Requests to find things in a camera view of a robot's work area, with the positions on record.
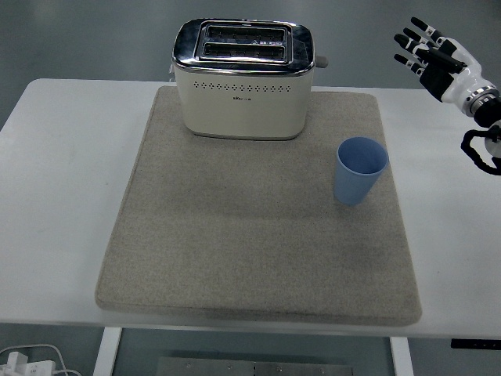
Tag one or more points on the white and black hand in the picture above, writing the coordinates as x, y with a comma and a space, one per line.
462, 80

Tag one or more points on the light blue plastic cup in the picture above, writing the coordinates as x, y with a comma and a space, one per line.
354, 184

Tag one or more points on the cream and chrome toaster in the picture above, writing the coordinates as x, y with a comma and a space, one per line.
242, 105

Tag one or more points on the black box under table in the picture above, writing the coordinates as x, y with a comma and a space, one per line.
475, 343

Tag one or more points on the beige felt mat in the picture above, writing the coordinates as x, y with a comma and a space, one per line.
242, 243

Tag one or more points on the white table leg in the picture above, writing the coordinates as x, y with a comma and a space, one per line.
401, 358
105, 352

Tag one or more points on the grey metal plate with screws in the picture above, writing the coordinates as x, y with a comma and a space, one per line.
254, 368

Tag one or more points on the white power adapter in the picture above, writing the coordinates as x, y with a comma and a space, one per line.
23, 366

